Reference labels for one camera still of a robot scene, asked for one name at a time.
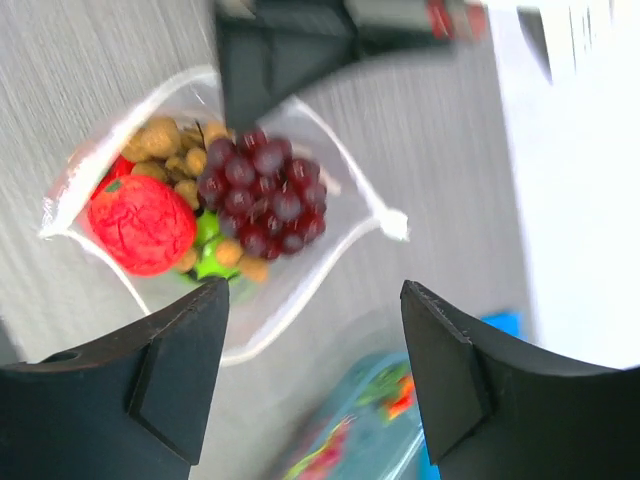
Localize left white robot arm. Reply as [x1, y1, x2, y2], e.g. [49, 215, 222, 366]
[214, 1, 639, 368]

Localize dark purple grape bunch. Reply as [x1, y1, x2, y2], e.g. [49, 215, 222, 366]
[197, 129, 328, 261]

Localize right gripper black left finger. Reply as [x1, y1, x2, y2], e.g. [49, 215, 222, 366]
[1, 278, 230, 479]

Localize small red grape sprig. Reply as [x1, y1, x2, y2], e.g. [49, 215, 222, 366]
[283, 415, 356, 480]

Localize red textured ball fruit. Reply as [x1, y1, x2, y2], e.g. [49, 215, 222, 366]
[87, 174, 197, 277]

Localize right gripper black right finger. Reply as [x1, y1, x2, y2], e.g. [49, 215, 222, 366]
[400, 280, 639, 480]

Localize green watermelon ball toy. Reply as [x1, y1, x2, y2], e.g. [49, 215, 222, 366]
[173, 208, 240, 283]

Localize yellow-brown longan bunch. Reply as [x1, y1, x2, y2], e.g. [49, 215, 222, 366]
[121, 117, 269, 283]

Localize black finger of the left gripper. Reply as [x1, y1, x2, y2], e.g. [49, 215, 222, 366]
[216, 19, 354, 131]

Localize clear zip top bag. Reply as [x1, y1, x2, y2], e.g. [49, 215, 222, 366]
[38, 64, 411, 369]

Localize blue transparent plastic container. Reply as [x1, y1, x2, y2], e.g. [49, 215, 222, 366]
[279, 349, 431, 480]

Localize blue folded cloth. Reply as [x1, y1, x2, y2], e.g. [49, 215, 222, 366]
[481, 310, 525, 340]

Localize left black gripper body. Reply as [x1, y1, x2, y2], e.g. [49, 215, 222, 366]
[214, 1, 488, 55]

